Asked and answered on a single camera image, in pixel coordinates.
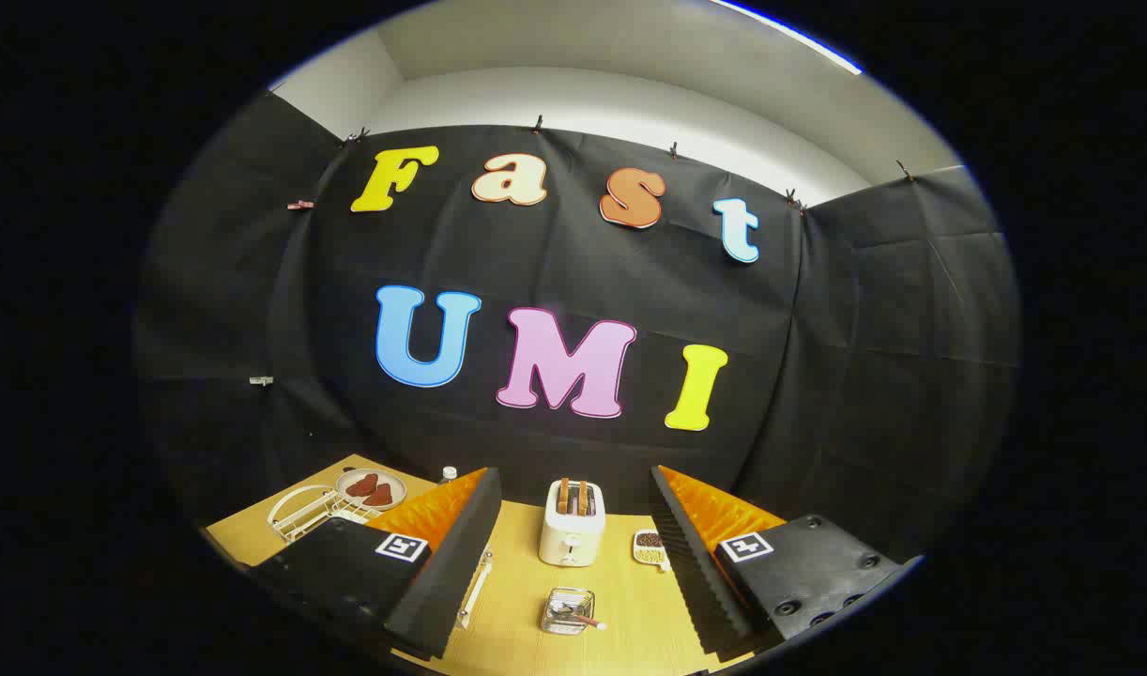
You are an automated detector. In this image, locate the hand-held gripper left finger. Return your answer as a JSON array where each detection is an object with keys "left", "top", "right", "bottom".
[{"left": 252, "top": 467, "right": 502, "bottom": 661}]

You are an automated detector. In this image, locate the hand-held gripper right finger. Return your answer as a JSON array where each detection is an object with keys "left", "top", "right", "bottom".
[{"left": 649, "top": 465, "right": 925, "bottom": 657}]

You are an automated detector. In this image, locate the metal wire basket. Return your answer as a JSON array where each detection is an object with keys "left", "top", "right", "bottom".
[{"left": 541, "top": 588, "right": 596, "bottom": 637}]

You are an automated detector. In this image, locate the white wire dish rack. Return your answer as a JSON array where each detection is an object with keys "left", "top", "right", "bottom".
[{"left": 268, "top": 484, "right": 493, "bottom": 630}]

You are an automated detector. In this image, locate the small grey plate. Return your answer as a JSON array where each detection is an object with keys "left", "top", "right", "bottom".
[{"left": 336, "top": 468, "right": 408, "bottom": 511}]

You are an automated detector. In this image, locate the white toaster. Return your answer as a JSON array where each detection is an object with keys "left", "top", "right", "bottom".
[{"left": 539, "top": 479, "right": 607, "bottom": 568}]

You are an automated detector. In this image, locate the black backdrop cloth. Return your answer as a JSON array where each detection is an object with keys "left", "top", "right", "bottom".
[{"left": 132, "top": 89, "right": 1020, "bottom": 564}]

